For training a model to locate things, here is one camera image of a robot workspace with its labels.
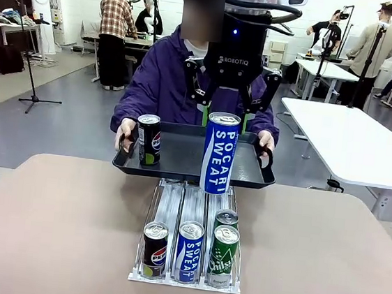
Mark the black tripod with camera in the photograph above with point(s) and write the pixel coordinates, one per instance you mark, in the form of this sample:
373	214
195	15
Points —
320	69

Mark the white table with clothes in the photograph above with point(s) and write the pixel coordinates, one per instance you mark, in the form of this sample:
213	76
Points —
5	25

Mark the person's right forearm purple sleeve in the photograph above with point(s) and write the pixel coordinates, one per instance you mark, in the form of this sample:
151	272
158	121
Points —
126	108

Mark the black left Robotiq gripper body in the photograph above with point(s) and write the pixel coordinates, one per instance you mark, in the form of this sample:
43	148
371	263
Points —
234	45

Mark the large white table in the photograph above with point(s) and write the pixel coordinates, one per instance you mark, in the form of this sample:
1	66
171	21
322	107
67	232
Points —
350	142

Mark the black bag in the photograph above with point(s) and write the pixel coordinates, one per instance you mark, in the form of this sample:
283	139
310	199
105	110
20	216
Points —
10	60

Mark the white tower air conditioner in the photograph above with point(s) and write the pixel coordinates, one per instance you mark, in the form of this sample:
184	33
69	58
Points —
39	4

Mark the person in black tee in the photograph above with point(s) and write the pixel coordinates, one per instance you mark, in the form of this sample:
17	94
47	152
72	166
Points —
322	30

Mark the small black object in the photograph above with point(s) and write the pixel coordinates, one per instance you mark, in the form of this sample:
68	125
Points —
334	185

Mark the blue Pocari Sweat can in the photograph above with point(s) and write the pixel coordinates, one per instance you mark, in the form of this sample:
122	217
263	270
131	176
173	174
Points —
219	156
189	255

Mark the black microphone stand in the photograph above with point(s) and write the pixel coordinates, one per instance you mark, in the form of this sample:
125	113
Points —
31	77

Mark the tall black tripod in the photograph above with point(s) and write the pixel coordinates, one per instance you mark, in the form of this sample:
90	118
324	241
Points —
370	60

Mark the person in purple hooded jacket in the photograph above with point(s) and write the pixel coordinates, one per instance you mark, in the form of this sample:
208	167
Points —
161	80

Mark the clear white can dispenser rack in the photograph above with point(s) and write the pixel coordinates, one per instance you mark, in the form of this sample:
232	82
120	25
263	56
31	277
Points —
172	204

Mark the person's left forearm purple sleeve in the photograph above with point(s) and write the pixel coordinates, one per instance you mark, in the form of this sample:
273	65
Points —
270	121

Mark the person in plaid shirt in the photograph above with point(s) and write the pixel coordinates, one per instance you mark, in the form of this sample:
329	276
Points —
116	16

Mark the person's right hand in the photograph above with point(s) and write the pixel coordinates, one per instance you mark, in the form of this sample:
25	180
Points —
128	127

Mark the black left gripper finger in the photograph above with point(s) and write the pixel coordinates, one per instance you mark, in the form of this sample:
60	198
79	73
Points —
199	94
260	104

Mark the person's left hand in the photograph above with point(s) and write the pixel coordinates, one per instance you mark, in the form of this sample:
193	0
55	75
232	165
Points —
267	140

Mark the person in beige jacket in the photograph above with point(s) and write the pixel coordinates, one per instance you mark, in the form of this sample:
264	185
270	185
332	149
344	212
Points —
376	50

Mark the white drawer unit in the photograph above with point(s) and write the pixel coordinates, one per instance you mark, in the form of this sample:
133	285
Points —
278	52

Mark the dark grey plastic tray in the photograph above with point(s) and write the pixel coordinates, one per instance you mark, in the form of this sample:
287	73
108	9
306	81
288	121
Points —
181	156

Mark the black Pepsi can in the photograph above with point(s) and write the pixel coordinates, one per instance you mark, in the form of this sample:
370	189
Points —
154	251
149	142

